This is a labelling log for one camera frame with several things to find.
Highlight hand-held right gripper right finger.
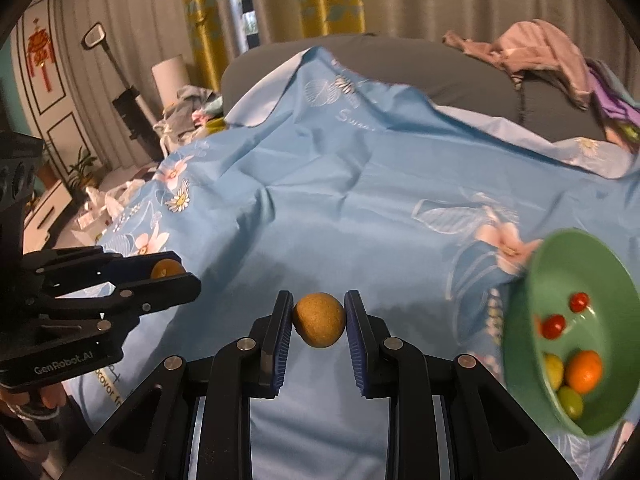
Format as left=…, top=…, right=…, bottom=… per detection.
left=344, top=290, right=576, bottom=480

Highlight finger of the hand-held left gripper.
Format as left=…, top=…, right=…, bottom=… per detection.
left=55, top=272, right=202, bottom=331
left=22, top=247, right=184, bottom=302

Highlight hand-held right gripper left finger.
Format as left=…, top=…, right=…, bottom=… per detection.
left=60, top=290, right=295, bottom=480

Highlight brown longan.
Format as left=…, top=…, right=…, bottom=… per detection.
left=292, top=292, right=347, bottom=349
left=151, top=259, right=186, bottom=280

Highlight small yellow-green fruit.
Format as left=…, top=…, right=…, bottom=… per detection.
left=542, top=353, right=566, bottom=392

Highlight green bowl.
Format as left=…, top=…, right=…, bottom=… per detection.
left=501, top=228, right=639, bottom=437

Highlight large green lime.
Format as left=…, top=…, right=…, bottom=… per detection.
left=557, top=386, right=586, bottom=421

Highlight person's left hand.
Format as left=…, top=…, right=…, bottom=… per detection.
left=0, top=382, right=67, bottom=418

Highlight white plastic bags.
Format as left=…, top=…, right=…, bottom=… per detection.
left=72, top=175, right=151, bottom=242

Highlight white low cabinet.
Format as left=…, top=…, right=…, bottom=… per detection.
left=24, top=180, right=72, bottom=252

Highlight potted green plant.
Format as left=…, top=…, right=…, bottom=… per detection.
left=67, top=152, right=99, bottom=192

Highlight blue floral bed sheet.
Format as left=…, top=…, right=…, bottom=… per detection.
left=65, top=46, right=640, bottom=480

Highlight black stick vacuum cleaner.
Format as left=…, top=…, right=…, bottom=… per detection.
left=81, top=22, right=162, bottom=142

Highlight pile of grey clothes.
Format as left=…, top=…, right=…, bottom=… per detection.
left=155, top=85, right=226, bottom=147

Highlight orange tangerine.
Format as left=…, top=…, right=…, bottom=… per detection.
left=565, top=350, right=604, bottom=395

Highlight grey sofa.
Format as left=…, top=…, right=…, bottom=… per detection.
left=221, top=34, right=609, bottom=142

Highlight green printed cloth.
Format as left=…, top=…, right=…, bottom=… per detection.
left=619, top=121, right=640, bottom=154

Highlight pink garment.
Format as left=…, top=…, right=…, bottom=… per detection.
left=442, top=20, right=602, bottom=112

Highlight purple garment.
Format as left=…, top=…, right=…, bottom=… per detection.
left=587, top=59, right=640, bottom=127

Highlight red knot wall ornament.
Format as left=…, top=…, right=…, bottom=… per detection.
left=26, top=19, right=57, bottom=92

